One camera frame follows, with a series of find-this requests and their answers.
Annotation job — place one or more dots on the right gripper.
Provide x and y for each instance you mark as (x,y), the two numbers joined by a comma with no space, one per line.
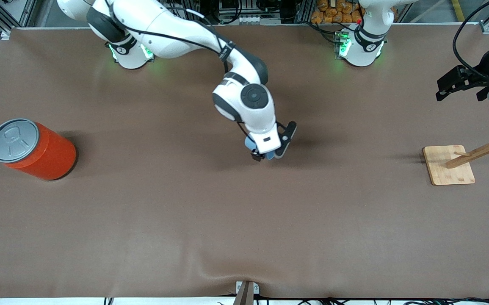
(257,157)

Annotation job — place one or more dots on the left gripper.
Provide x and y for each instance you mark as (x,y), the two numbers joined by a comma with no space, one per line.
(481,77)

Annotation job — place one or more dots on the light blue plastic cup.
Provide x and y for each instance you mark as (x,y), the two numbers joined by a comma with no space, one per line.
(270,155)

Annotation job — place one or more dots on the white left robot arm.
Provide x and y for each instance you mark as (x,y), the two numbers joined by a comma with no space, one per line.
(363,53)

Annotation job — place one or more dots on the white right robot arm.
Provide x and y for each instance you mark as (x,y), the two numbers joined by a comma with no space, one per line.
(155,21)

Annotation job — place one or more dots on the brown table cloth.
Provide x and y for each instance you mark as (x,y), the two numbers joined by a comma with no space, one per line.
(244,203)

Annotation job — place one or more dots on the wooden mug tree stand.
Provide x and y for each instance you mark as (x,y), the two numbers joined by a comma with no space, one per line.
(447,173)

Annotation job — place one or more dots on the white connector strip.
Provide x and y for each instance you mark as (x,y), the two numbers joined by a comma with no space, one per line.
(250,19)

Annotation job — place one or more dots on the bag of orange snacks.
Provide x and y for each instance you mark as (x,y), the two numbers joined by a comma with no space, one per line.
(333,10)

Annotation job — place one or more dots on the orange can with grey lid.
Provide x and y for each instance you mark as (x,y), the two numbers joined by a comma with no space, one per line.
(49,156)

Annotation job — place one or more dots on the aluminium corner bracket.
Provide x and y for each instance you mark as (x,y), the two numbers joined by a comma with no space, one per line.
(5,34)
(487,29)

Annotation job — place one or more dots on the grey metal camera bracket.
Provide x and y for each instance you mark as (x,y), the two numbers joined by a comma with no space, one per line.
(244,296)

